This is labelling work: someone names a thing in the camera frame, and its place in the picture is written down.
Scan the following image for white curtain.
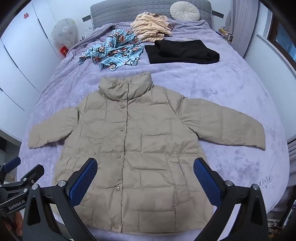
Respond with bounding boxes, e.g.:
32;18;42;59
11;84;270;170
228;0;262;58

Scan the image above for small boxes on nightstand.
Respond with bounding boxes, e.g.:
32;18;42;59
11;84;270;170
218;27;233;42

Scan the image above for purple plush blanket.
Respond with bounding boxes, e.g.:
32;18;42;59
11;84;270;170
17;20;290;241

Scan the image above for white wardrobe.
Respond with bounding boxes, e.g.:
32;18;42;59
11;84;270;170
0;0;62;112

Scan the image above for grey quilted headboard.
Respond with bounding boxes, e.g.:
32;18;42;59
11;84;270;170
90;0;213;29

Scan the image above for blue monkey print garment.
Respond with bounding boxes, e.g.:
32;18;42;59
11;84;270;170
79;29;145;72

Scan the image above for person's left hand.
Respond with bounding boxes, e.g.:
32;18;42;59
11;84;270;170
5;212;24;237

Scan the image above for black folded garment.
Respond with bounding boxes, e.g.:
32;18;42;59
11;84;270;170
144;40;220;65

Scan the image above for white covered fan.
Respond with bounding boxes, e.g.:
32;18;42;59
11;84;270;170
51;19;77;45

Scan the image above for dark framed window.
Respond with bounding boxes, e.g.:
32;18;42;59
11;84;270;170
266;14;296;63

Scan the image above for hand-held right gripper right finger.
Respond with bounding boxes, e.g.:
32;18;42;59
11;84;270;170
193;158;269;241

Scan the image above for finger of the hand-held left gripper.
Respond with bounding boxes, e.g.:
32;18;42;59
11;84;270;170
0;157;21;179
13;164;45;187

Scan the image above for round white cushion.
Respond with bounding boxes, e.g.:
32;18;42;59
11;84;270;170
170;1;200;22

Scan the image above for beige puffer jacket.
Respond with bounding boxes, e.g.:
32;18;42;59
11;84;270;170
28;72;266;234

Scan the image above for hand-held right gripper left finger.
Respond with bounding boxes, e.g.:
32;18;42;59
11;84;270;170
22;158;98;241

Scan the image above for cream striped garment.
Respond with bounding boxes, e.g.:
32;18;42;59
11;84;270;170
131;13;174;43

